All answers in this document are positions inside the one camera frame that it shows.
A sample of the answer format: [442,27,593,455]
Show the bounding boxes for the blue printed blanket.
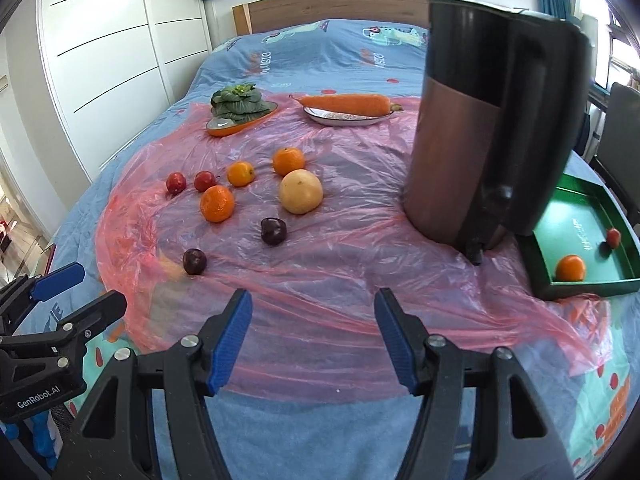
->
[30,19,640,480]

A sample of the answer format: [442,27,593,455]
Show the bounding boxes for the wooden headboard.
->
[232,0,432,36]

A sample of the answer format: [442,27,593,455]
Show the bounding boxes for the orange oval plate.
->
[206,101,279,138]

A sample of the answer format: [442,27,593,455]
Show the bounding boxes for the white oval plate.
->
[303,105,396,127]

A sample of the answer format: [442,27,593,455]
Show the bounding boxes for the window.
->
[595,5,640,91]

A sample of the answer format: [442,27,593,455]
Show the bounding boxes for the pink plastic sheet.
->
[95,91,613,403]

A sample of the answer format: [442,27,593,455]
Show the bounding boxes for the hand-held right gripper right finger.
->
[374,287,576,480]

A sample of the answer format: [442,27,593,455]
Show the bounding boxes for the yellow grapefruit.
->
[279,169,323,215]

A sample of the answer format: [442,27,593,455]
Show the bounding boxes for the green tray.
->
[516,172,640,302]

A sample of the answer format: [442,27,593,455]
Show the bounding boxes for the dark purple plum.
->
[182,248,208,276]
[261,217,288,247]

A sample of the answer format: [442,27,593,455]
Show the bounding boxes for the green bok choy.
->
[210,85,267,123]

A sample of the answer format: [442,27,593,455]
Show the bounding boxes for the white wardrobe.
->
[5,0,211,183]

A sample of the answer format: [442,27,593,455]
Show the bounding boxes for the grey chair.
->
[590,81,640,201]

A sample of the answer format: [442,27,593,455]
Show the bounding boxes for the small orange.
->
[227,160,256,188]

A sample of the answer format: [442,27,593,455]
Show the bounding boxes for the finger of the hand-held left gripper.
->
[0,290,129,362]
[0,261,86,332]

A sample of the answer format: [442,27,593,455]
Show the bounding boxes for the steel and black juicer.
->
[402,0,594,267]

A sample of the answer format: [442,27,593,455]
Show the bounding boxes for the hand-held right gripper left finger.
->
[52,287,253,480]

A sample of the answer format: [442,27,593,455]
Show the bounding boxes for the carrot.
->
[290,93,403,117]

